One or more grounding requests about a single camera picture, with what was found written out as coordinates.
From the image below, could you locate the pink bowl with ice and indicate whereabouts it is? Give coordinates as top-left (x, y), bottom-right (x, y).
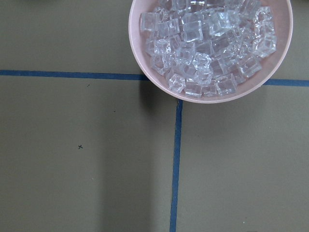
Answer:
top-left (128, 0), bottom-right (294, 104)

